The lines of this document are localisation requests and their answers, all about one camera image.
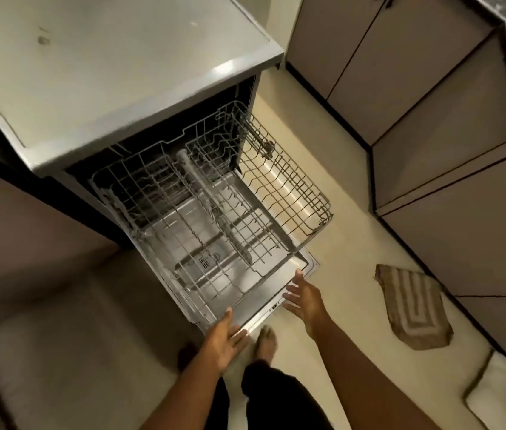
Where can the person's left fingers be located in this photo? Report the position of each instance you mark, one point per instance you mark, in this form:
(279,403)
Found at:
(240,338)

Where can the striped brown floor mat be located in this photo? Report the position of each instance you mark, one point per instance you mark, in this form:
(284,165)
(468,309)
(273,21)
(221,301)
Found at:
(414,308)

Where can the black trousers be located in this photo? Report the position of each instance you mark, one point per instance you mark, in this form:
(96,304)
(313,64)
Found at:
(280,398)

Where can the narrow brown cabinet door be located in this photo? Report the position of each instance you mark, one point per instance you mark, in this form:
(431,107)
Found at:
(324,35)

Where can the person's right forearm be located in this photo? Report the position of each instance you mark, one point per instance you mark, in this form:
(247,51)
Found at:
(369,380)

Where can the silver dishwasher body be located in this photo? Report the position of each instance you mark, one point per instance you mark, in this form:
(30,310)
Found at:
(101,62)

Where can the brown corner cabinet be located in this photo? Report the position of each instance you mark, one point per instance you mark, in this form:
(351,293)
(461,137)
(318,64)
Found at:
(450,138)

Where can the open dishwasher door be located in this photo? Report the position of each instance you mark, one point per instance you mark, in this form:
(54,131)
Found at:
(262,311)

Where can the brown cabinet beside dishwasher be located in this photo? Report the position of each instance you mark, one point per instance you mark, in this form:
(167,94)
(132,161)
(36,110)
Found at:
(20,237)

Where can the brown drawer cabinet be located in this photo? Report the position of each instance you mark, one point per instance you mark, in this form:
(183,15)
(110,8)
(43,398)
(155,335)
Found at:
(481,246)

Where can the person's right foot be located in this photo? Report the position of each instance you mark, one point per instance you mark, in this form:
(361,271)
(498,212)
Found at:
(266,344)

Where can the wide brown cabinet door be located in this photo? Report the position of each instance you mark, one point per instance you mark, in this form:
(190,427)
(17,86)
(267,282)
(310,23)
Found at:
(405,62)

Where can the person's right hand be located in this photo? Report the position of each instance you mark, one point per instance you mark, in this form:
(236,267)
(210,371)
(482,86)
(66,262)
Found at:
(309,304)

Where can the person's left forearm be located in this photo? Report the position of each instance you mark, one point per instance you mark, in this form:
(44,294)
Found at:
(181,403)

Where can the person's right fingers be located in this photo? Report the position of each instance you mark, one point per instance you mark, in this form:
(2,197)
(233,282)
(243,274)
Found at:
(291,296)

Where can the person's left hand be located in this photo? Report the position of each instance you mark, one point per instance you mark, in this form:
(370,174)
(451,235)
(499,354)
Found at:
(222,344)

